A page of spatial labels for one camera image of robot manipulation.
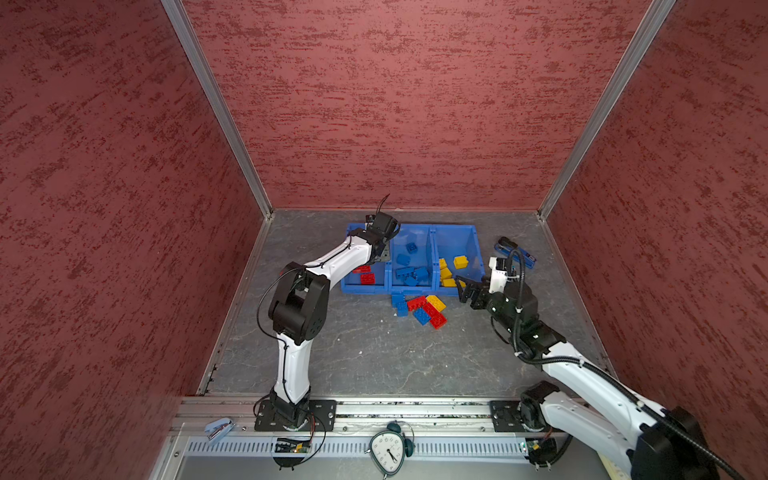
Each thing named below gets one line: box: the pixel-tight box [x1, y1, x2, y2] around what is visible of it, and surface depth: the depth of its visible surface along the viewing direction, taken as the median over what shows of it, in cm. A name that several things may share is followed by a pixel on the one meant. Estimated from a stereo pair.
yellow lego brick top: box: [426, 295, 447, 312], surface depth 96 cm
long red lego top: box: [407, 296, 447, 325], surface depth 94 cm
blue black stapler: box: [494, 236, 537, 269], surface depth 109 cm
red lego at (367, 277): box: [352, 265, 376, 285], surface depth 100 cm
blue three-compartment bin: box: [340, 223, 485, 295], surface depth 102 cm
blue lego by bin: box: [392, 294, 408, 317], surface depth 93 cm
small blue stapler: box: [204, 418, 236, 440], surface depth 72 cm
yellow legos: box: [439, 255, 469, 288], surface depth 105 cm
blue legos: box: [396, 242, 429, 287], surface depth 100 cm
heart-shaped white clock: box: [364, 421, 416, 480], surface depth 68 cm
